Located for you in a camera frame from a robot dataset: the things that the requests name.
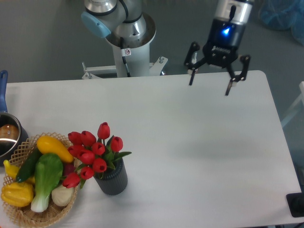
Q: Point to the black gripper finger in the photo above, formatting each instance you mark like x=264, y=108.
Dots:
x=191, y=61
x=245, y=60

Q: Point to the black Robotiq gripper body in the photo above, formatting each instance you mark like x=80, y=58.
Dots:
x=223, y=42

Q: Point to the red tulip bouquet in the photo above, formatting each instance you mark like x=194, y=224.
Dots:
x=99, y=155

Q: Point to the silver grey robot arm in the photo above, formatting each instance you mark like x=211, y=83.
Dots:
x=130, y=31

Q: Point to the dark grey ribbed vase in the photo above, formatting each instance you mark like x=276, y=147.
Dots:
x=113, y=182

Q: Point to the black device at table edge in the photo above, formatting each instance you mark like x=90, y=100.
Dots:
x=296, y=204

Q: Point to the yellow squash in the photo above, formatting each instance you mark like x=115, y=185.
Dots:
x=48, y=144

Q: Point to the green bok choy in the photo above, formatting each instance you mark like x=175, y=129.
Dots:
x=48, y=172

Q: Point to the white garlic bulb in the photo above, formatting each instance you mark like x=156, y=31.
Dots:
x=62, y=195

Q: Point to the dark green cucumber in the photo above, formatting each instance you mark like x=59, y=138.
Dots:
x=28, y=167

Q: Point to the yellow bell pepper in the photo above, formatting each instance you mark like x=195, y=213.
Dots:
x=17, y=194

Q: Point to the woven wicker basket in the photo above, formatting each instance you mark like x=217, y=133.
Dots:
x=24, y=217

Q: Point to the white frame at right edge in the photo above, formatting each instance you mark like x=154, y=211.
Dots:
x=294, y=108

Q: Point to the blue handled saucepan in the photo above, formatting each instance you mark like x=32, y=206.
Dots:
x=12, y=134

